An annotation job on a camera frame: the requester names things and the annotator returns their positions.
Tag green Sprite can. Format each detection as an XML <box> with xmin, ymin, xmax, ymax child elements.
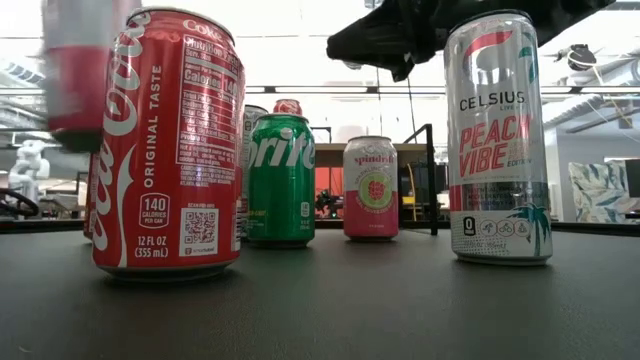
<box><xmin>246</xmin><ymin>113</ymin><xmax>317</xmax><ymax>247</ymax></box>

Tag black monitor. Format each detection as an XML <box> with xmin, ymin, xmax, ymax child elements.
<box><xmin>624</xmin><ymin>158</ymin><xmax>640</xmax><ymax>199</ymax></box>

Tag white robot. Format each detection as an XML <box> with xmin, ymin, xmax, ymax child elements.
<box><xmin>7</xmin><ymin>139</ymin><xmax>51</xmax><ymax>204</ymax></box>

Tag wooden shelf black legs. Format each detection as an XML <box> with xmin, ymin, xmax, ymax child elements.
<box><xmin>310</xmin><ymin>123</ymin><xmax>444</xmax><ymax>236</ymax></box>

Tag tall silver Celsius can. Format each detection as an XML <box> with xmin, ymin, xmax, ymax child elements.
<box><xmin>240</xmin><ymin>103</ymin><xmax>270</xmax><ymax>241</ymax></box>
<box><xmin>443</xmin><ymin>10</ymin><xmax>554</xmax><ymax>265</ymax></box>

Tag black ring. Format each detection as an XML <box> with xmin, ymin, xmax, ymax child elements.
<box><xmin>0</xmin><ymin>187</ymin><xmax>41</xmax><ymax>220</ymax></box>

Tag pink white Spindrift can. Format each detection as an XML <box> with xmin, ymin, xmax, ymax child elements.
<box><xmin>41</xmin><ymin>0</ymin><xmax>144</xmax><ymax>154</ymax></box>
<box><xmin>342</xmin><ymin>135</ymin><xmax>400</xmax><ymax>241</ymax></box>

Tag leaf print fabric panel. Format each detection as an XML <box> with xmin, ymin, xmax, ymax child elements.
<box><xmin>568</xmin><ymin>159</ymin><xmax>640</xmax><ymax>225</ymax></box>

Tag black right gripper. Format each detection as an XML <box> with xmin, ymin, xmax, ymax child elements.
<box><xmin>326</xmin><ymin>0</ymin><xmax>464</xmax><ymax>83</ymax></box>

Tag red Coca-Cola can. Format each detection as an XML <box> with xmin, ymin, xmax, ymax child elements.
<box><xmin>82</xmin><ymin>149</ymin><xmax>104</xmax><ymax>241</ymax></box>
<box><xmin>91</xmin><ymin>5</ymin><xmax>247</xmax><ymax>281</ymax></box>
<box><xmin>272</xmin><ymin>98</ymin><xmax>304</xmax><ymax>118</ymax></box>

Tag orange panel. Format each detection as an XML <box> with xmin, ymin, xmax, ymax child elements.
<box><xmin>314</xmin><ymin>167</ymin><xmax>346</xmax><ymax>217</ymax></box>

